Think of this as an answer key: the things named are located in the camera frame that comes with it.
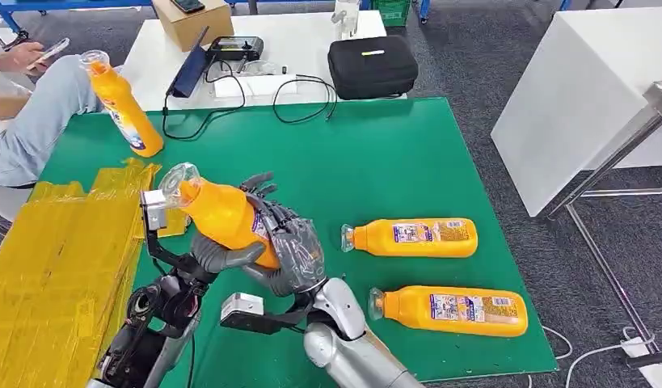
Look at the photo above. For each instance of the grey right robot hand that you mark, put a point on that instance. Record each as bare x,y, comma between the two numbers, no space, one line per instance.
298,257

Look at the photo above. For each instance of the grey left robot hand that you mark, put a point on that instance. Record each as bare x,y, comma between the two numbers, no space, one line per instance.
223,258

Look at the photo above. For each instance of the orange drink bottle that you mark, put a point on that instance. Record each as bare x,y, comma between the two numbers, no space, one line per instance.
454,311
223,214
411,238
124,112

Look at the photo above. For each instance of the green table mat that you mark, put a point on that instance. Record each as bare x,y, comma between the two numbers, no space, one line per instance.
373,160

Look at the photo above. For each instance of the white flat box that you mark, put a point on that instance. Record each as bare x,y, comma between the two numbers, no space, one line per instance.
255,85

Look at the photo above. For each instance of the yellow plastic sheet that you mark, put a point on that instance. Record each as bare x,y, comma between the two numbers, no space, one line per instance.
47,268

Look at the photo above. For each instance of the dark blue tablet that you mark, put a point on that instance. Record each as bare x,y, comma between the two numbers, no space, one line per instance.
190,70

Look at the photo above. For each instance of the black carrying case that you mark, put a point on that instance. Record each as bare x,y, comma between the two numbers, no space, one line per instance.
372,68

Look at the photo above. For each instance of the black remote controller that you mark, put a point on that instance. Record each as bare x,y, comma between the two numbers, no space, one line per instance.
235,48

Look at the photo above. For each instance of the person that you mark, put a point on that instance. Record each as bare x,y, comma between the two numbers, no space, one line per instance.
36,118

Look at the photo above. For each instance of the brown cardboard box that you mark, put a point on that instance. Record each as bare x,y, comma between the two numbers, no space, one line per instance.
194,24

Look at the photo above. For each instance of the white desktop device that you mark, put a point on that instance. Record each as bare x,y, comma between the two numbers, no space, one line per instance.
346,17

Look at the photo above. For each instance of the black smartphone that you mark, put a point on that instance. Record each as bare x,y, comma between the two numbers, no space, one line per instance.
187,5

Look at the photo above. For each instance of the green plastic crate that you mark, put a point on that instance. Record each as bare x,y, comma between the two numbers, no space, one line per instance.
392,12

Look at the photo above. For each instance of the person's handheld phone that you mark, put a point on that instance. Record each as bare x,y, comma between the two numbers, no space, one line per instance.
48,53

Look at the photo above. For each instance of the white square table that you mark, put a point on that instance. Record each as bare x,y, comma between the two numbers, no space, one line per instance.
571,107

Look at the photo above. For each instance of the white power strip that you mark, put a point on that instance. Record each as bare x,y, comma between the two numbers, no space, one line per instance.
649,361

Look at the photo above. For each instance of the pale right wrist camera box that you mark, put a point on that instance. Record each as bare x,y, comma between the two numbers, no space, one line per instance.
242,308

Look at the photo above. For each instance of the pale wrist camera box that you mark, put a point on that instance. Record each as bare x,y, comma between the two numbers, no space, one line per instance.
155,211
242,308

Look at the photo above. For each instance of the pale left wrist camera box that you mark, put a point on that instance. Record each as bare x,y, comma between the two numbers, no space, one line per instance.
155,211

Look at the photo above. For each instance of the blue metal rack frame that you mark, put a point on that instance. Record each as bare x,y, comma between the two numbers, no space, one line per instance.
68,4

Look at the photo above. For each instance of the steel table frame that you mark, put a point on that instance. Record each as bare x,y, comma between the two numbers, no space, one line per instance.
603,166

